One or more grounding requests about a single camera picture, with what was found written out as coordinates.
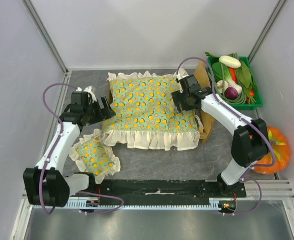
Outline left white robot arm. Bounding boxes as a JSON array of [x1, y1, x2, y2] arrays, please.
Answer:
[[23, 90, 115, 208]]

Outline grey slotted cable duct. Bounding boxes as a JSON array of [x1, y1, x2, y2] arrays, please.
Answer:
[[61, 197, 224, 210]]

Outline white toy radish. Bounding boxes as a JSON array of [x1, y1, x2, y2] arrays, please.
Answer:
[[218, 55, 241, 69]]

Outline green plastic tray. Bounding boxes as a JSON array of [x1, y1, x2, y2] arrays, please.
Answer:
[[205, 52, 263, 110]]

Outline purple toy onion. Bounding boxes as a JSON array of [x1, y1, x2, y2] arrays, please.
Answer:
[[224, 87, 238, 100]]

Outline green toy long beans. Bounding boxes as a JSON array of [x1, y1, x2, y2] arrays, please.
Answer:
[[204, 51, 248, 106]]

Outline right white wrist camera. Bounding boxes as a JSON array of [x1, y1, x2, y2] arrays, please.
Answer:
[[176, 68, 189, 81]]

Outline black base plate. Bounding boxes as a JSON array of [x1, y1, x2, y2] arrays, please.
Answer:
[[86, 179, 246, 199]]

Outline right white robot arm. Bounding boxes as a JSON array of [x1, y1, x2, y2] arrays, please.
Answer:
[[171, 75, 270, 197]]

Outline green toy spinach leaves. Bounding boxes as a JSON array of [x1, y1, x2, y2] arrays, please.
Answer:
[[229, 53, 257, 97]]

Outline orange toy pumpkin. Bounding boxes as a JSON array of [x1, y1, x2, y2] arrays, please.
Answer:
[[253, 126, 290, 175]]

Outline small lemon print pillow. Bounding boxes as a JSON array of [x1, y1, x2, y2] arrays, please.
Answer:
[[69, 129, 121, 184]]

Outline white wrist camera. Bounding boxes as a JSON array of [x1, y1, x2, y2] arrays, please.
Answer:
[[176, 68, 189, 81], [76, 85, 97, 102]]

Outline toy bok choy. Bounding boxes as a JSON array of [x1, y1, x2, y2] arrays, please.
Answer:
[[212, 62, 242, 94]]

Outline wooden pet bed frame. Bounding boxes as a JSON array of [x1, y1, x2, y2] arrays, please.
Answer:
[[107, 59, 215, 143]]

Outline orange toy carrot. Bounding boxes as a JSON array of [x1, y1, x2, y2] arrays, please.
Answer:
[[228, 67, 237, 83]]

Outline large lemon print cushion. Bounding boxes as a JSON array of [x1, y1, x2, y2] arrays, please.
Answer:
[[102, 71, 203, 151]]

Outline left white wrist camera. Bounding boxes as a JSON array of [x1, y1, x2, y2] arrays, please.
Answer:
[[76, 85, 97, 102]]

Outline white toy mushroom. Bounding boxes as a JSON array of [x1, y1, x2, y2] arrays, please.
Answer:
[[216, 80, 229, 94]]

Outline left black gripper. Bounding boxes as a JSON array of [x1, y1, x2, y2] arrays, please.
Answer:
[[83, 95, 116, 126]]

